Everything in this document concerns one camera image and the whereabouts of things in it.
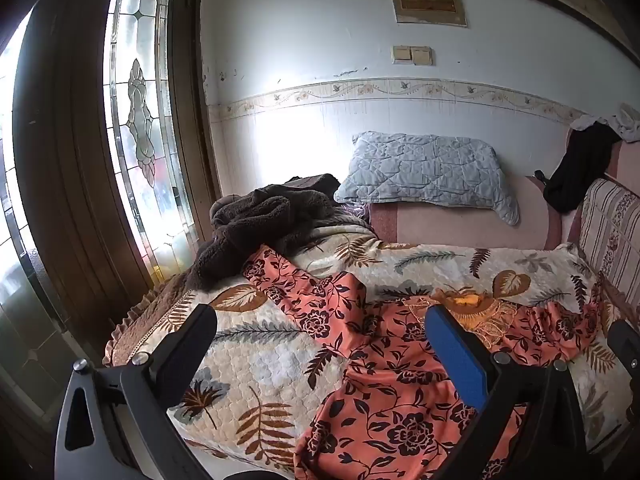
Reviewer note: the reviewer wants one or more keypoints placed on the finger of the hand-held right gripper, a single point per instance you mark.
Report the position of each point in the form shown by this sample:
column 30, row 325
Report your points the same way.
column 626, row 355

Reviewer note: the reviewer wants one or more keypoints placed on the wall panel box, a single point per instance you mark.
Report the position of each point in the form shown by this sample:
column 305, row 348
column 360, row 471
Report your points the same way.
column 427, row 2

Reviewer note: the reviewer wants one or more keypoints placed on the striped floral cushion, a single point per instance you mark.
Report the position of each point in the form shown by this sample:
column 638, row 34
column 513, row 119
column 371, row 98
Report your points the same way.
column 610, row 230

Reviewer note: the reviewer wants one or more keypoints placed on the leaf print blanket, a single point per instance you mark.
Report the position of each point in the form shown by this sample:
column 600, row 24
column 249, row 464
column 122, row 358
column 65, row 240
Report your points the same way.
column 260, row 360

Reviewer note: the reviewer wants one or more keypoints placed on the grey quilted pillow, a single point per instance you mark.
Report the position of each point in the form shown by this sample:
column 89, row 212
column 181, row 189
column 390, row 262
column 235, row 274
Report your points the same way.
column 425, row 170

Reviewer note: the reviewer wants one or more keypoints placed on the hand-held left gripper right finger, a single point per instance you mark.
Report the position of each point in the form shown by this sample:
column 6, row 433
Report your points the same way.
column 457, row 355

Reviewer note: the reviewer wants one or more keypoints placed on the orange floral garment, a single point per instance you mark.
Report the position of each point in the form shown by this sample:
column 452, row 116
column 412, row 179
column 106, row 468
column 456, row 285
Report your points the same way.
column 390, row 360

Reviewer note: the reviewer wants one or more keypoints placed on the wooden door with stained glass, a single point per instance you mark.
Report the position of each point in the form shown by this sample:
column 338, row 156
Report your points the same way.
column 65, row 160

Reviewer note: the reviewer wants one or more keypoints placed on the beige wall switch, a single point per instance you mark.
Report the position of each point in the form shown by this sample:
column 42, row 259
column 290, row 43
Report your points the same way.
column 401, row 55
column 422, row 56

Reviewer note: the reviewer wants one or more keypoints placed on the brown fleece garment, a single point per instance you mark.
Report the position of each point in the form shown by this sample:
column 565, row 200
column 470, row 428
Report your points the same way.
column 250, row 220

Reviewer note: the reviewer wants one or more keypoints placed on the pink sofa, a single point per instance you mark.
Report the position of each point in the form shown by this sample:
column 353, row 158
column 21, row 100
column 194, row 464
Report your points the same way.
column 450, row 227

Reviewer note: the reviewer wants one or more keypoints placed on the black garment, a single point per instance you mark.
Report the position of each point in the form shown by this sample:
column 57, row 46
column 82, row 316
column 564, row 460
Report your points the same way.
column 580, row 165

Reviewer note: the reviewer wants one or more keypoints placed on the white cloth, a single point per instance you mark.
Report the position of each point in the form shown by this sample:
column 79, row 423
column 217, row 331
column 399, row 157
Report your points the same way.
column 627, row 125

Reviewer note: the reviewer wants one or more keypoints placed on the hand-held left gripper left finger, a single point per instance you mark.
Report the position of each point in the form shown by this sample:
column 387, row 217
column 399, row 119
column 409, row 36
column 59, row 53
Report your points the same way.
column 194, row 331

